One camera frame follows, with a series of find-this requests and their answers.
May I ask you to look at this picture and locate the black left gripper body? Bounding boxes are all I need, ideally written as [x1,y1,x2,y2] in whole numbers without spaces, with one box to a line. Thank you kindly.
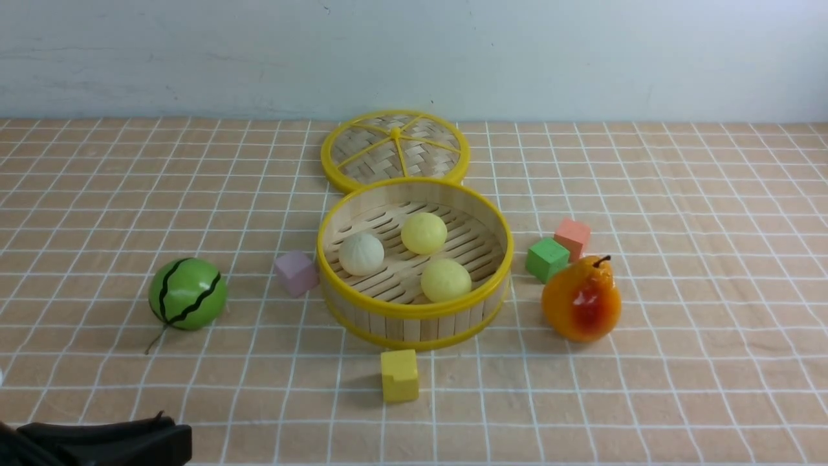
[1,411,193,465]

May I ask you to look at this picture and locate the yellow bun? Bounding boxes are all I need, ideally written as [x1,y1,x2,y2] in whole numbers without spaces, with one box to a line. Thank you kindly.
[401,212,448,256]
[420,258,472,303]

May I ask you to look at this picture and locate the yellow wooden block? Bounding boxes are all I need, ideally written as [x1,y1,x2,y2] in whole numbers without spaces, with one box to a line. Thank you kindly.
[380,349,420,403]

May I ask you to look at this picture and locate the green wooden block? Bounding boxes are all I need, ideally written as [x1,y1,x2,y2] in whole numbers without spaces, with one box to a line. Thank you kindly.
[525,237,570,284]

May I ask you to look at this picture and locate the pink purple wooden block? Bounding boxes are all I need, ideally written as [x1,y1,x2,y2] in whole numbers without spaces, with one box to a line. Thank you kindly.
[273,250,320,298]

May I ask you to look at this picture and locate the orange toy pear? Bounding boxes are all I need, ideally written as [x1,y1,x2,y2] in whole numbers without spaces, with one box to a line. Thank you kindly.
[541,254,623,343]

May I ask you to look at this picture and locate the woven bamboo steamer lid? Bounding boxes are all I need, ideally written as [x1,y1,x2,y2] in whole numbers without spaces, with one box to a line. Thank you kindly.
[320,109,471,194]

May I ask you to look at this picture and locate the yellow bun front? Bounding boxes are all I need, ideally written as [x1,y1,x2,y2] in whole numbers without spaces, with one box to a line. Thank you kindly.
[420,258,472,303]

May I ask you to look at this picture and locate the checkered orange tablecloth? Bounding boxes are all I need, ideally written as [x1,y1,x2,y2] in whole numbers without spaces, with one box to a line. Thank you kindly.
[1,118,827,465]

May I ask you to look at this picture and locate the white bun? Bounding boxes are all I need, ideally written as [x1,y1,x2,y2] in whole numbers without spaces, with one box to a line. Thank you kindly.
[339,232,385,276]

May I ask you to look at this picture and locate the salmon orange wooden block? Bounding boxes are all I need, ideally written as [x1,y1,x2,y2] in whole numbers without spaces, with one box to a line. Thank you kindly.
[553,218,591,263]

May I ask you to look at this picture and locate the bamboo steamer tray yellow rim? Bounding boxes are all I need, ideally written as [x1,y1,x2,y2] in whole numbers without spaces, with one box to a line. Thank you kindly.
[316,178,514,351]

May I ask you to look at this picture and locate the green toy watermelon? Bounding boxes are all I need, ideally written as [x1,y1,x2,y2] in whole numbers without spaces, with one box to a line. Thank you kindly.
[144,257,228,355]

